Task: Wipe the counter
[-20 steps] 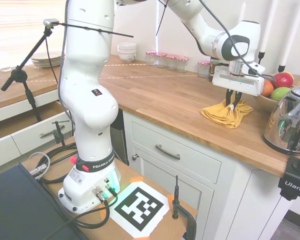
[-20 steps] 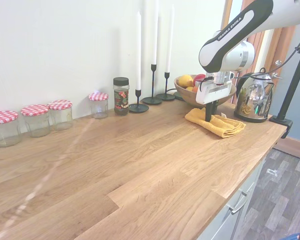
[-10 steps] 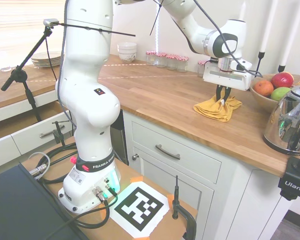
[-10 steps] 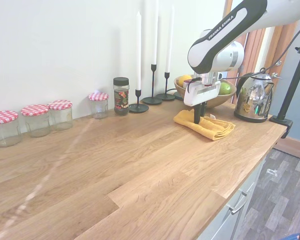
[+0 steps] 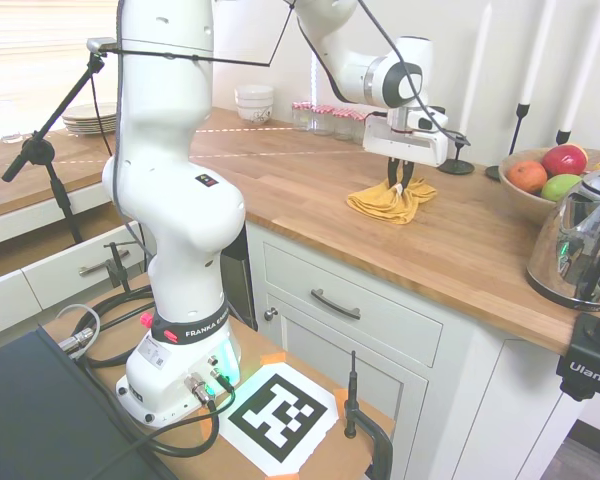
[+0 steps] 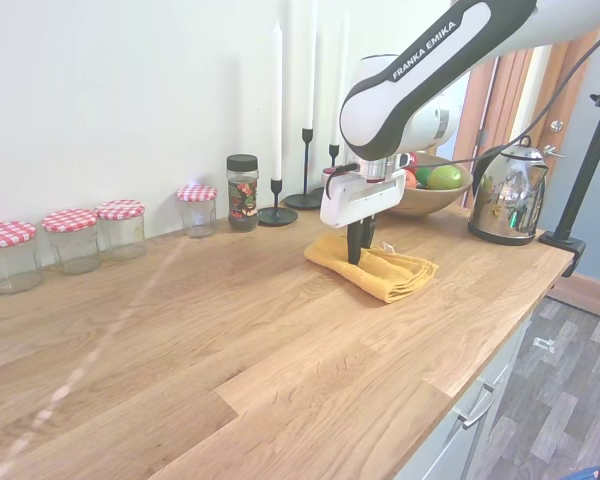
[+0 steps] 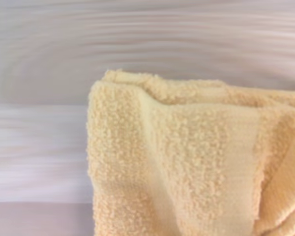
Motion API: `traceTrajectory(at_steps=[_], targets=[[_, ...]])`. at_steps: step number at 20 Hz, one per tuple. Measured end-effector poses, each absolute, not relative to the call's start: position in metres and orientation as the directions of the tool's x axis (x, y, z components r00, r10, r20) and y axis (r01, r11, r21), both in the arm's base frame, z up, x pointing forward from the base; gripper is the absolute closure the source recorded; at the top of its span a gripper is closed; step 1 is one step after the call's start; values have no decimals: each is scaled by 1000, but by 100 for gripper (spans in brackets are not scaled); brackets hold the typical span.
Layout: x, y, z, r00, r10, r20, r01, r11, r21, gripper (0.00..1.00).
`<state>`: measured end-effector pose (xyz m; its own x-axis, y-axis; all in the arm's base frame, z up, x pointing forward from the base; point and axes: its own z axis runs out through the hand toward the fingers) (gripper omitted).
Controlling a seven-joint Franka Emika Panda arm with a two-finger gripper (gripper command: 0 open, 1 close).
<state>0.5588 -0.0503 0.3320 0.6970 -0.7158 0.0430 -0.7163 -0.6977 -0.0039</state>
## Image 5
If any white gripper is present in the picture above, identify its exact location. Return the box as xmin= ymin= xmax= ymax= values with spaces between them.
xmin=362 ymin=112 xmax=450 ymax=194

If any yellow towel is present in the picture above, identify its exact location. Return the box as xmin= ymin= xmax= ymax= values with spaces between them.
xmin=346 ymin=175 xmax=439 ymax=226

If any short black candle holder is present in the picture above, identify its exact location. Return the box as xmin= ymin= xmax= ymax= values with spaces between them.
xmin=437 ymin=133 xmax=476 ymax=176

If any glass jar red checkered lid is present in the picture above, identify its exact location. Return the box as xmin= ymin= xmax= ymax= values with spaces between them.
xmin=292 ymin=101 xmax=314 ymax=132
xmin=311 ymin=104 xmax=334 ymax=136
xmin=331 ymin=107 xmax=354 ymax=141
xmin=349 ymin=110 xmax=369 ymax=145

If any tall black candle holder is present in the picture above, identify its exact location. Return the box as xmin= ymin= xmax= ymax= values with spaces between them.
xmin=484 ymin=102 xmax=531 ymax=182

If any wooden fruit bowl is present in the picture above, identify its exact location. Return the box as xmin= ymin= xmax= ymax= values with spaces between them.
xmin=497 ymin=149 xmax=600 ymax=224

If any orange fruit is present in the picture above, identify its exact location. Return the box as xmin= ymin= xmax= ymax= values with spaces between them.
xmin=508 ymin=160 xmax=549 ymax=194

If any white taper candle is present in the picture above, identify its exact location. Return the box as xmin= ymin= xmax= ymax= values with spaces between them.
xmin=522 ymin=0 xmax=556 ymax=106
xmin=562 ymin=0 xmax=600 ymax=132
xmin=459 ymin=2 xmax=492 ymax=137

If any green apple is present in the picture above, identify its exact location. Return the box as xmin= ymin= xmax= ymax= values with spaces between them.
xmin=539 ymin=173 xmax=584 ymax=202

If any red apple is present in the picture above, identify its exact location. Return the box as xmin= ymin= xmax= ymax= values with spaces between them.
xmin=540 ymin=144 xmax=589 ymax=176

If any stack of white bowls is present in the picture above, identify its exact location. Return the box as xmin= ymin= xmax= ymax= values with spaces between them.
xmin=234 ymin=84 xmax=275 ymax=124

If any stainless steel kettle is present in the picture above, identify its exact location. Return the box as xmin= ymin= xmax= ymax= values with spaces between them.
xmin=524 ymin=162 xmax=600 ymax=312

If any white kitchen cabinet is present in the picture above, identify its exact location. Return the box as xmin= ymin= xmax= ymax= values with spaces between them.
xmin=244 ymin=219 xmax=581 ymax=480

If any black appliance panel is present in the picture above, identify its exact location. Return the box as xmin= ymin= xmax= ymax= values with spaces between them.
xmin=222 ymin=224 xmax=259 ymax=331

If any thin black rod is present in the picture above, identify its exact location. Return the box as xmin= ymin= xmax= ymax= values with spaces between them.
xmin=114 ymin=0 xmax=296 ymax=68

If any black white fiducial marker sheet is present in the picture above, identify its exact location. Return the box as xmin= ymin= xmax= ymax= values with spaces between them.
xmin=218 ymin=362 xmax=342 ymax=474

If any black bar clamp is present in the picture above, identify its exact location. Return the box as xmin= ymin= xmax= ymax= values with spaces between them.
xmin=342 ymin=349 xmax=394 ymax=480

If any small black clamp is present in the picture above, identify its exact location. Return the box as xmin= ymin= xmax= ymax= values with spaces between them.
xmin=104 ymin=241 xmax=134 ymax=294

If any stack of white plates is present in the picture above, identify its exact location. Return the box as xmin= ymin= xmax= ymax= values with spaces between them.
xmin=62 ymin=102 xmax=119 ymax=135

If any white drawer unit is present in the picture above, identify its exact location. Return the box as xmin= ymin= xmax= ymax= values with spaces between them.
xmin=0 ymin=184 xmax=154 ymax=346

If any window blind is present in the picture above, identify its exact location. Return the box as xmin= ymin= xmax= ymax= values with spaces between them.
xmin=0 ymin=0 xmax=116 ymax=101

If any black controller box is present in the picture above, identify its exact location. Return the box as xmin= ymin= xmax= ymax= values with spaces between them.
xmin=0 ymin=327 xmax=176 ymax=480

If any metal drawer handle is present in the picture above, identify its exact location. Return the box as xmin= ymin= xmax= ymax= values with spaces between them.
xmin=309 ymin=288 xmax=362 ymax=320

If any long grey camera cable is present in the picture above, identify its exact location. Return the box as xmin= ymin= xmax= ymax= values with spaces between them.
xmin=357 ymin=0 xmax=469 ymax=149

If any black clamped camera stand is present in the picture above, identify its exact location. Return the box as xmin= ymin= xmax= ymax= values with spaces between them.
xmin=554 ymin=279 xmax=600 ymax=401

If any coiled black cable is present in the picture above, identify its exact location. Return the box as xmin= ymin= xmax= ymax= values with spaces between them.
xmin=57 ymin=289 xmax=156 ymax=369

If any silver drawer bar handle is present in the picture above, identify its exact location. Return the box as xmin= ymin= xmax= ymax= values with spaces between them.
xmin=78 ymin=249 xmax=131 ymax=277

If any black base power cable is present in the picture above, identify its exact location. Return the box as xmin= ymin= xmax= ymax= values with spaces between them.
xmin=79 ymin=384 xmax=239 ymax=480

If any grey cable metal connector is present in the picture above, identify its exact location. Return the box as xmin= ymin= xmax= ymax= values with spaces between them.
xmin=54 ymin=304 xmax=101 ymax=357

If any black boom camera stand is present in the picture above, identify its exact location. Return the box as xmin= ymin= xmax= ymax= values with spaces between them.
xmin=0 ymin=52 xmax=106 ymax=246

